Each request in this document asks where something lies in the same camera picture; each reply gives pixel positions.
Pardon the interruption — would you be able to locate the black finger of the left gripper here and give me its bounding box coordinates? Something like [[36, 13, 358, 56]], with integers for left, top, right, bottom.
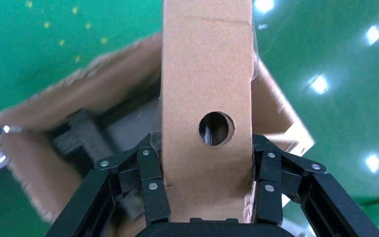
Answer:
[[51, 109, 114, 158]]

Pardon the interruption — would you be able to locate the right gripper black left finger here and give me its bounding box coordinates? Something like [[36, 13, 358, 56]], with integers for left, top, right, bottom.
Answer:
[[45, 133, 172, 237]]

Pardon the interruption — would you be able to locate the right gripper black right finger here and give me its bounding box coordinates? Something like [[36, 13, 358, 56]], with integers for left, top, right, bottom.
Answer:
[[251, 134, 379, 237]]

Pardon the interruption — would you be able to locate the narrow cardboard box with hole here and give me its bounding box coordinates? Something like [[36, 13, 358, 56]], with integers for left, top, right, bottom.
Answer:
[[159, 0, 256, 226]]

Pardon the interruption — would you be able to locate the large open brown carton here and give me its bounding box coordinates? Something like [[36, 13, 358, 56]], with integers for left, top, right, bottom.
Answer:
[[0, 32, 316, 237]]

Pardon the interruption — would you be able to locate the dark teal carton liner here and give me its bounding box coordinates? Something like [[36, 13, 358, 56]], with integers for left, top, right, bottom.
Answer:
[[101, 95, 163, 155]]

